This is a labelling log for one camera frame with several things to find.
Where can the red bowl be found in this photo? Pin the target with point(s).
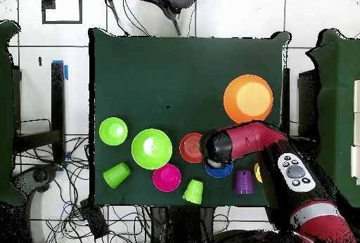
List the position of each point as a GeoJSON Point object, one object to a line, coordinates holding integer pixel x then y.
{"type": "Point", "coordinates": [189, 147]}

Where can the large orange bowl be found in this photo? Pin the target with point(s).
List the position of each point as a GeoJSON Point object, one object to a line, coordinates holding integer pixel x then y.
{"type": "Point", "coordinates": [247, 99]}

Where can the yellow ribbed cup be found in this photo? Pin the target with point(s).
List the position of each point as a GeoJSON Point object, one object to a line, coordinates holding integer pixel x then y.
{"type": "Point", "coordinates": [257, 172]}

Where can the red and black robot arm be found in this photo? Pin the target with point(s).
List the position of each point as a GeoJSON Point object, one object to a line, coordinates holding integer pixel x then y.
{"type": "Point", "coordinates": [247, 142]}

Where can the large green bowl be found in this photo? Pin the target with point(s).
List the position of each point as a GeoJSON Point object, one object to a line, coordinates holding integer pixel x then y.
{"type": "Point", "coordinates": [152, 149]}

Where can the pink bowl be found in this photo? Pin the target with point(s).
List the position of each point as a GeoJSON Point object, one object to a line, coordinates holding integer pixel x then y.
{"type": "Point", "coordinates": [166, 177]}

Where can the dark green tablecloth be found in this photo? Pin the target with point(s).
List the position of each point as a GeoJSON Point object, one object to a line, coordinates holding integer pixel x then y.
{"type": "Point", "coordinates": [140, 71]}

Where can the blue ribbed bowl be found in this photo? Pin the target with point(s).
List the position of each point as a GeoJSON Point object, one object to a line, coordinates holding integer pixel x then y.
{"type": "Point", "coordinates": [220, 172]}

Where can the small green ribbed bowl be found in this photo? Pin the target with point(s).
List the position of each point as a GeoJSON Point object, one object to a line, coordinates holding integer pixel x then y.
{"type": "Point", "coordinates": [112, 132]}

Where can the green ribbed cup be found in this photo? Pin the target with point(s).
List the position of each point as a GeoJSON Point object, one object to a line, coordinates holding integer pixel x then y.
{"type": "Point", "coordinates": [193, 192]}

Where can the green smooth cup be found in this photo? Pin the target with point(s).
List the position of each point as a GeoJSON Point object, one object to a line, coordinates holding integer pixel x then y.
{"type": "Point", "coordinates": [116, 175]}

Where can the purple cup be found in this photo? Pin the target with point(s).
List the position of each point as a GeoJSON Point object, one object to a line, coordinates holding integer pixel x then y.
{"type": "Point", "coordinates": [244, 182]}

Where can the grey office chair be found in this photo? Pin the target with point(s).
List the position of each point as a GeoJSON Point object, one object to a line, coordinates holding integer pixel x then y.
{"type": "Point", "coordinates": [180, 0]}

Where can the blue tape strip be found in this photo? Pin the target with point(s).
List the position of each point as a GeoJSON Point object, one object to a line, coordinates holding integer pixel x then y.
{"type": "Point", "coordinates": [66, 73]}

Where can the black power strip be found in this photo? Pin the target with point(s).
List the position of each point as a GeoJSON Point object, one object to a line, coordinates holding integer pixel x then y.
{"type": "Point", "coordinates": [94, 220]}

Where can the black chair base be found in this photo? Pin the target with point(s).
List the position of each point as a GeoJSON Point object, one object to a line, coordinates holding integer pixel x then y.
{"type": "Point", "coordinates": [39, 175]}

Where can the small black floor object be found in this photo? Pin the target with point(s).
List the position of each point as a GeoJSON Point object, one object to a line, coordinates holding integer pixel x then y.
{"type": "Point", "coordinates": [40, 61]}

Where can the green cloth side table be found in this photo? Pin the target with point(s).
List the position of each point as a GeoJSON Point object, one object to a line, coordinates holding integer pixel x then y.
{"type": "Point", "coordinates": [337, 99]}
{"type": "Point", "coordinates": [5, 113]}

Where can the white shelf unit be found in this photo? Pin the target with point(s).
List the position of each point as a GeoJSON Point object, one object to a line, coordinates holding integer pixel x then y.
{"type": "Point", "coordinates": [356, 99]}

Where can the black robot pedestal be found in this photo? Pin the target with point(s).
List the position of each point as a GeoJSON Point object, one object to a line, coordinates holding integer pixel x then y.
{"type": "Point", "coordinates": [182, 223]}

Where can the black square floor frame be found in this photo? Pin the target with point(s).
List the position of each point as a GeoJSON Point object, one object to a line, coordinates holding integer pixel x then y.
{"type": "Point", "coordinates": [48, 1]}

